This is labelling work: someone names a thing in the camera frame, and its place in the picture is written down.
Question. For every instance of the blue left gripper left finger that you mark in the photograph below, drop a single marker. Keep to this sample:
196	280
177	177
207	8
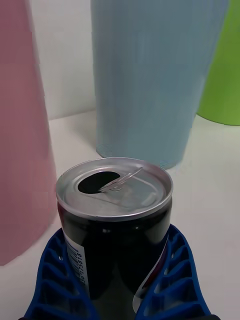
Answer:
57	280

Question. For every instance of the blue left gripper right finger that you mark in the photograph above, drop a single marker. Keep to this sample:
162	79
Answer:
177	282

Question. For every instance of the black drink can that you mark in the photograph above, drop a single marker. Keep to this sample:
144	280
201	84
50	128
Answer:
115	240

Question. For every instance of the pink plastic bin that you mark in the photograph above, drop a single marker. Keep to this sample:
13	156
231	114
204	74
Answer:
22	140

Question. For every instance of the pale blue plastic bin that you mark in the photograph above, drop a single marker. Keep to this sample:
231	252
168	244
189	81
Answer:
150	82

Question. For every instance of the green plastic bin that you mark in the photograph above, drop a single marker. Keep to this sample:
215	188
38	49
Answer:
222	82

